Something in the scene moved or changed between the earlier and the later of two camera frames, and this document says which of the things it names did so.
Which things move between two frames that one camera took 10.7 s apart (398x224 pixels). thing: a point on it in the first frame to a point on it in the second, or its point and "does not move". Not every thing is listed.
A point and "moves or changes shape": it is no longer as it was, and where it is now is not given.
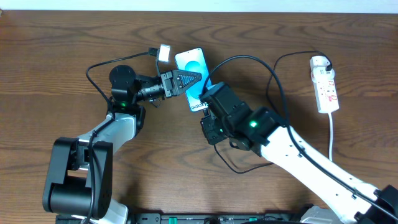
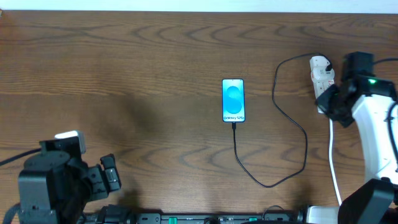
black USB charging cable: [269, 103] to [290, 117]
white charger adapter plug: [320, 74] does not move
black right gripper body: [210, 98] to [329, 103]
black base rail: [185, 218] does not move
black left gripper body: [168, 83] to [101, 178]
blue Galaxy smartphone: [193, 60] moves or changes shape
